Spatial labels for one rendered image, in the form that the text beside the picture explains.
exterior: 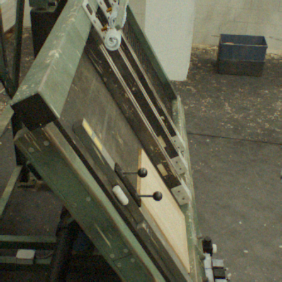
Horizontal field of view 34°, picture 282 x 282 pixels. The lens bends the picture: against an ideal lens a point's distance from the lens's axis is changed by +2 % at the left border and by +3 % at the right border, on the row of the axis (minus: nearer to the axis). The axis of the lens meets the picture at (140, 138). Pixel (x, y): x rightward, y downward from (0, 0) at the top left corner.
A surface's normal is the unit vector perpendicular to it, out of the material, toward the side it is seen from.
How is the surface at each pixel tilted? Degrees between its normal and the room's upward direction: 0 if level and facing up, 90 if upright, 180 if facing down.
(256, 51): 91
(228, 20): 90
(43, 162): 90
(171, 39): 90
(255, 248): 0
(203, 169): 0
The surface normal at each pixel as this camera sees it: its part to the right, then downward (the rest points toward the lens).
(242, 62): -0.11, 0.54
